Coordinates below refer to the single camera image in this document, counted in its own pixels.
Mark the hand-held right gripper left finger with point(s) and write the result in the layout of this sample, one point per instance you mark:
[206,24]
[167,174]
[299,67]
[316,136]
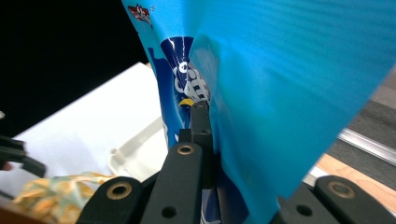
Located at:
[183,186]

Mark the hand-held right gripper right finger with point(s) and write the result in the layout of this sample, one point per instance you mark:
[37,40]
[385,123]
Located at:
[303,210]

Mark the dark curtain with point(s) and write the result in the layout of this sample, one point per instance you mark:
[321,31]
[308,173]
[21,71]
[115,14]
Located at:
[46,46]

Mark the lemon-print cloth bag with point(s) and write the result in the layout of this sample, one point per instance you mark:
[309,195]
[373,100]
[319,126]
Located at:
[59,196]

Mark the blue snack pouch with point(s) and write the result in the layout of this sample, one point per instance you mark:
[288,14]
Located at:
[280,77]

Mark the metal floor rail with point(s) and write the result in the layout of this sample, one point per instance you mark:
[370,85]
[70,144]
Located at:
[367,146]

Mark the white plastic tray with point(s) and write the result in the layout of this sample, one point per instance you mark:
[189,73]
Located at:
[143,152]

